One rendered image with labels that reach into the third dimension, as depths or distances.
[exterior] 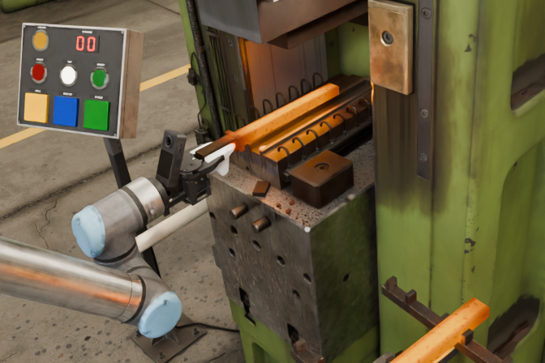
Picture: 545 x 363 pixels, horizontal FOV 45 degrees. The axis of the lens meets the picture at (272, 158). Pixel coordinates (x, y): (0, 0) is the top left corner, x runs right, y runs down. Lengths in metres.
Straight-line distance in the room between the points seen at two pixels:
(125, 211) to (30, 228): 1.97
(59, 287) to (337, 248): 0.63
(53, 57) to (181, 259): 1.21
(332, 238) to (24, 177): 2.42
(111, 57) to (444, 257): 0.95
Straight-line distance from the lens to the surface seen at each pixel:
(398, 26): 1.20
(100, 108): 1.74
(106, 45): 1.74
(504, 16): 1.18
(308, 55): 1.80
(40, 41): 1.87
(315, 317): 1.54
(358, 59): 1.84
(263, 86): 1.71
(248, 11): 1.30
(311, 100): 1.55
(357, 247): 1.53
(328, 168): 1.42
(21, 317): 2.78
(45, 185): 3.50
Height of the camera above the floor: 1.78
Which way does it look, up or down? 33 degrees down
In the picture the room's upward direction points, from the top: 8 degrees counter-clockwise
